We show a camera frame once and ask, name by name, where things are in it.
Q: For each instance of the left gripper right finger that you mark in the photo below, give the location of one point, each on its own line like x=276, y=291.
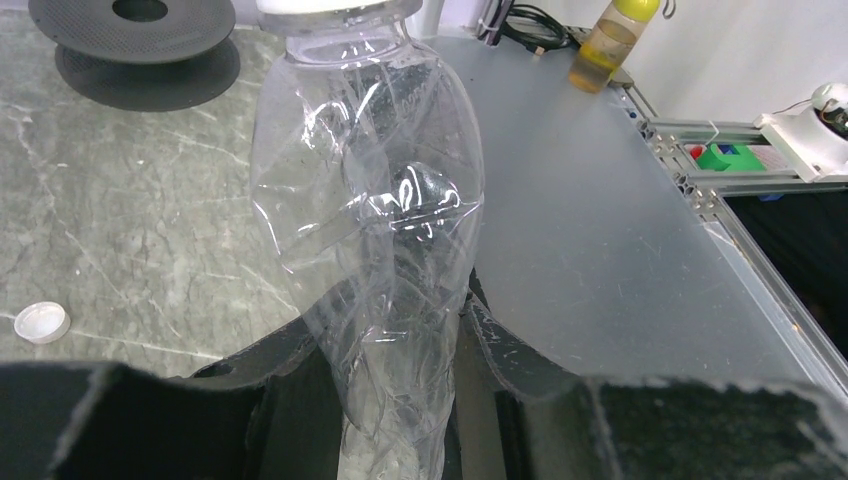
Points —
x=522, y=416

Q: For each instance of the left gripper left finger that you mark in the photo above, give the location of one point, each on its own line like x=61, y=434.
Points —
x=269, y=411

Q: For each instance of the plain white bottle cap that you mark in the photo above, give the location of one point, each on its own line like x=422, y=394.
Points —
x=42, y=322

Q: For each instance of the clear crushed plastic bottle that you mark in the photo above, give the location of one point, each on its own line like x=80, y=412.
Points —
x=367, y=180

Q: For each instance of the yellow-capped bottle in background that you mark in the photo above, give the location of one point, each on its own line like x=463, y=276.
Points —
x=610, y=42

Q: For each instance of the green block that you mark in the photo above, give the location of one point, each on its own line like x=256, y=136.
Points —
x=726, y=158

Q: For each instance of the white bracket device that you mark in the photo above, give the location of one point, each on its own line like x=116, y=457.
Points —
x=814, y=141

